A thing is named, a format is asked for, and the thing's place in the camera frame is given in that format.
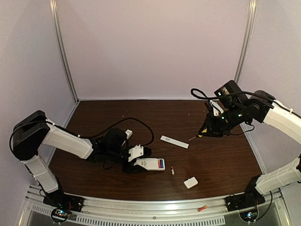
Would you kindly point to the yellow handled screwdriver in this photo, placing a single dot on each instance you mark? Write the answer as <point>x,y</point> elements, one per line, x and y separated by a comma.
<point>198,135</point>

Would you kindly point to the left aluminium frame post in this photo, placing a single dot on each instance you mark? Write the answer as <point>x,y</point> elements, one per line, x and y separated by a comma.
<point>61,49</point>

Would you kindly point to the right aluminium frame post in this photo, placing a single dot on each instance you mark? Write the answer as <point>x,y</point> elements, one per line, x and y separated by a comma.
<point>250,20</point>

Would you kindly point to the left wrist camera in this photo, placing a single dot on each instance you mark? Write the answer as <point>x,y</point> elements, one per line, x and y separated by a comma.
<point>138,151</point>

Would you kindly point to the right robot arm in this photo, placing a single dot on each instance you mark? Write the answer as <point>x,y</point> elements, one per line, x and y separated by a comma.
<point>231,106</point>

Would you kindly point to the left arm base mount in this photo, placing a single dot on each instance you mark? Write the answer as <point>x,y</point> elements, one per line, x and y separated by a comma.
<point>64,208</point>

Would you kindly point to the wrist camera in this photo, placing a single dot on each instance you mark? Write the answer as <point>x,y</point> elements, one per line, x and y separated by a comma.
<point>213,107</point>
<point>138,151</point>

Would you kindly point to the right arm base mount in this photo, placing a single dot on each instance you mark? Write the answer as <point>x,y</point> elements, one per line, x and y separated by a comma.
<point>246,205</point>

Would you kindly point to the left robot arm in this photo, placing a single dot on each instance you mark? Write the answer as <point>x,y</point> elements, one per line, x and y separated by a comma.
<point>109,145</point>

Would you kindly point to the red yellow battery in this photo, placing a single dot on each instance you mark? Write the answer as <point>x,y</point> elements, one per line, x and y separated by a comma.
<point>202,208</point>

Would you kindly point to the small white battery cover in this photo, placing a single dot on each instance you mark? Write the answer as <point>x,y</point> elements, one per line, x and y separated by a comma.
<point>191,182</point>

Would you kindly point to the white air conditioner remote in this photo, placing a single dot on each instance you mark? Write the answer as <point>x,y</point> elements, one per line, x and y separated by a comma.
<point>151,164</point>

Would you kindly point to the aluminium frame post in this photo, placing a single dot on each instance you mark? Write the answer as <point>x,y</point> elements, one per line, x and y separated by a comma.
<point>61,49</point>
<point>250,20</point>

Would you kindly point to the curved aluminium front rail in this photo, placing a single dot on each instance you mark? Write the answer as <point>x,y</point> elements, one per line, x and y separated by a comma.
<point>105,212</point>

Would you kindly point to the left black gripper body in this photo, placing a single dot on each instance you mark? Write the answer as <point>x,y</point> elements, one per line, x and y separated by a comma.
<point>129,165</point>

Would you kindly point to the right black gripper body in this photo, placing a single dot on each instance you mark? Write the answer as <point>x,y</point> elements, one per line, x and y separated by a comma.
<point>210,125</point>

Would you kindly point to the slim white remote control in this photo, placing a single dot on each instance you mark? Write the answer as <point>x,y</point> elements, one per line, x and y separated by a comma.
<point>128,133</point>

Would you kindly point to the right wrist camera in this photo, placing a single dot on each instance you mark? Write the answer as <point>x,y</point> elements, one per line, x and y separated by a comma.
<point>213,107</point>

